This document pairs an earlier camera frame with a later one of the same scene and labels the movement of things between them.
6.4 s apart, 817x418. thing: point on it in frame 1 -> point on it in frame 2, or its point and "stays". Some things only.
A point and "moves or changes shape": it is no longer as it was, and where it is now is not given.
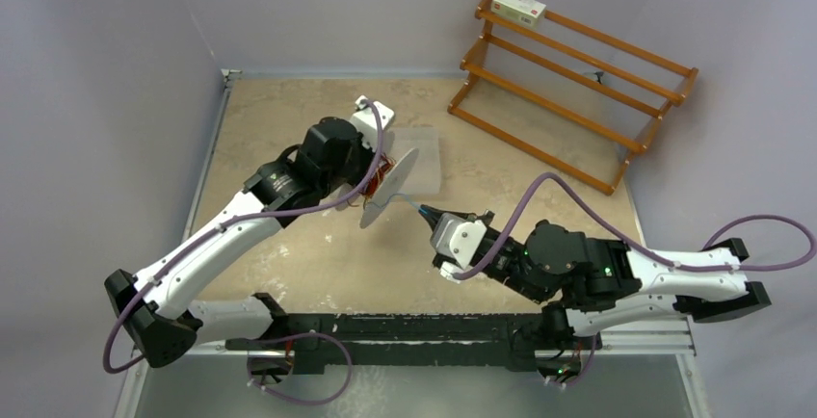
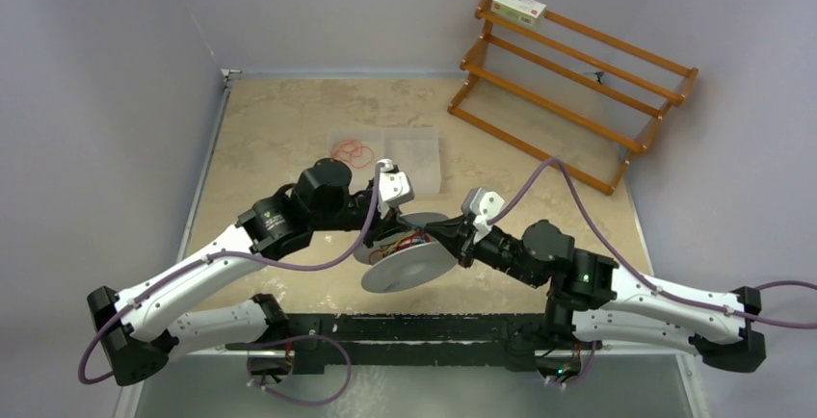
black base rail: (521, 341) stays
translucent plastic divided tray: (425, 178) stays
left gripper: (368, 155) -> (381, 228)
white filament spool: (392, 180) moves or changes shape
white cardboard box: (518, 8) stays
